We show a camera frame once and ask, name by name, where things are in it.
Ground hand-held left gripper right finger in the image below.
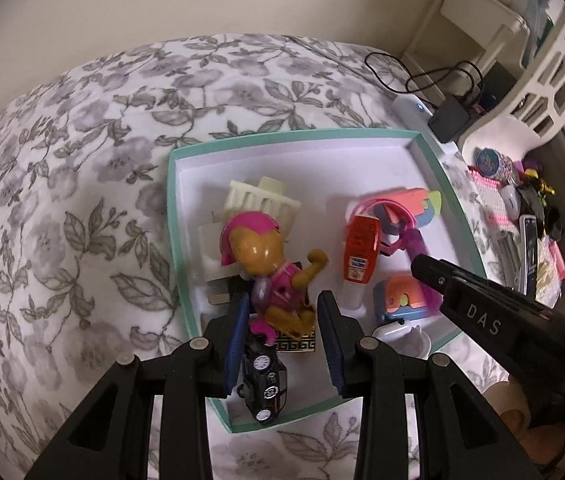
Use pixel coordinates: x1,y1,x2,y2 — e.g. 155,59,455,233
316,290,544,480

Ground white plastic chair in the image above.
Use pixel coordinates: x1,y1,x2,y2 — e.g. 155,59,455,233
457,7,565,161

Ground black charger plug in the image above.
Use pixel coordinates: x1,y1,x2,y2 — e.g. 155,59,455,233
222,276,319,333

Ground white ring toy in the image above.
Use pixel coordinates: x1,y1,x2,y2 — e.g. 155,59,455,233
371,324,432,361

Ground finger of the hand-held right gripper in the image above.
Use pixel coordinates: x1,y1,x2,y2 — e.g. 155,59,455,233
409,254,565,386

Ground pink helmet toy figure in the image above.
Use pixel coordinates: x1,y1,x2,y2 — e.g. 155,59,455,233
218,211,330,346

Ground black cable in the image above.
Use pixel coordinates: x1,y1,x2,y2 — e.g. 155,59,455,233
365,51,485,111

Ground orange blue toy knife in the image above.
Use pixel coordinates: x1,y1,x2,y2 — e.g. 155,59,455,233
372,272,440,323

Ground white oval object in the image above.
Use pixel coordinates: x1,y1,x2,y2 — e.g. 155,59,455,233
502,185,521,218

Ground black gold patterned box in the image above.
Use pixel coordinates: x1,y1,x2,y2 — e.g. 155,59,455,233
275,329,319,355

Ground pink silicone strip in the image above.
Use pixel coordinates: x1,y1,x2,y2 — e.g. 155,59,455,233
347,199,415,256

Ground white charger adapter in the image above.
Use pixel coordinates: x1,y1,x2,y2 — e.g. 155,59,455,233
197,222,246,307

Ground red toy key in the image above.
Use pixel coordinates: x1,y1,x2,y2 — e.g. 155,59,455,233
341,213,382,312

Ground black power bank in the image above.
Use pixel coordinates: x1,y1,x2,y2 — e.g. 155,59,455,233
428,96,478,143

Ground white shelf unit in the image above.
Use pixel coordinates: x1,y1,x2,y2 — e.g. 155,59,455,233
401,0,530,86

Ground purple tube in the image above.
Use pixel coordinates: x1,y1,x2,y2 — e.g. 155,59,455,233
402,230,445,306

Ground white device with blue light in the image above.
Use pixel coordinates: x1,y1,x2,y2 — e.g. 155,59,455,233
393,95,458,156

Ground cream hair claw clip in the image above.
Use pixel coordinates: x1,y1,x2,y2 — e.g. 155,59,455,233
223,176,304,228

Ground pink blue toy knife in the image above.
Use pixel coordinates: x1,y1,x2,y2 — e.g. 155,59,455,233
377,187,444,228

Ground silver black flat device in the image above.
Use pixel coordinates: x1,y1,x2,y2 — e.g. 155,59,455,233
517,215,539,296

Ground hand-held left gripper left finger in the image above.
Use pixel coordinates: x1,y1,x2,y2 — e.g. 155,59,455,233
25,290,252,480

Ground pink white lace item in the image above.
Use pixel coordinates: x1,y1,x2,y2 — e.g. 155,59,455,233
467,165,513,226

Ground teal cardboard tray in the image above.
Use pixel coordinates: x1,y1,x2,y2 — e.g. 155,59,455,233
166,128,487,433

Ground black toy car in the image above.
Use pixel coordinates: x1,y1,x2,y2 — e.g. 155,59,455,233
236,337,290,427

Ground person's right hand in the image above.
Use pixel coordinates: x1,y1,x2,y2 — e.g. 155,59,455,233
485,374,565,467

